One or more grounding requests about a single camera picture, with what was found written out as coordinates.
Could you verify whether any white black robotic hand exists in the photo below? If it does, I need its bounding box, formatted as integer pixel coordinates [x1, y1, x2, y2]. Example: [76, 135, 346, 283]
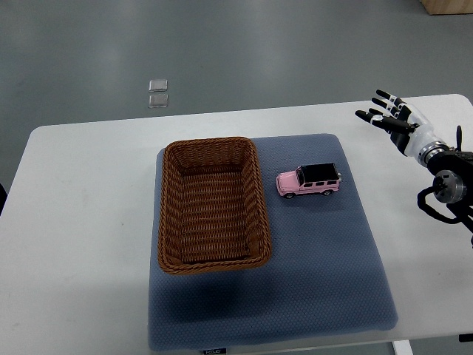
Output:
[355, 89, 448, 165]

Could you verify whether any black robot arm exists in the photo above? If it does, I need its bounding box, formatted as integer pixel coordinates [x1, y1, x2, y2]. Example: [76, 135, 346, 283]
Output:
[417, 143, 472, 231]

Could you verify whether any black cable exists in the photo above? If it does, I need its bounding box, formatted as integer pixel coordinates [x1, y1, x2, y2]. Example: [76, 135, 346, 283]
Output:
[417, 186, 463, 225]

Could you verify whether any upper floor socket plate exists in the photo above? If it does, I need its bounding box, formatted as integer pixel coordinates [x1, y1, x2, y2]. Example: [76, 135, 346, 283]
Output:
[149, 79, 168, 92]

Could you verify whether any brown wicker basket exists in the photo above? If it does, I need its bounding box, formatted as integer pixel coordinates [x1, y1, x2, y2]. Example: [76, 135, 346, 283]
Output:
[157, 137, 272, 275]

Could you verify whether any pink toy car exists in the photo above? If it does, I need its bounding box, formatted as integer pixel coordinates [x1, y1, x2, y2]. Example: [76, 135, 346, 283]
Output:
[276, 163, 342, 199]

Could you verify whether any blue grey cushion mat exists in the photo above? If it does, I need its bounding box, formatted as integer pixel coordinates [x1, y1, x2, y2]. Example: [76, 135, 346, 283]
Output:
[149, 134, 398, 351]

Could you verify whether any white table leg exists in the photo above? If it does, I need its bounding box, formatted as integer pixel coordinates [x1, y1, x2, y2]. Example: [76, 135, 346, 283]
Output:
[392, 340, 413, 355]

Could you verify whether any wooden box corner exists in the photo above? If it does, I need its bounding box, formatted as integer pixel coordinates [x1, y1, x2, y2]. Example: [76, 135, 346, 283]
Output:
[420, 0, 473, 15]

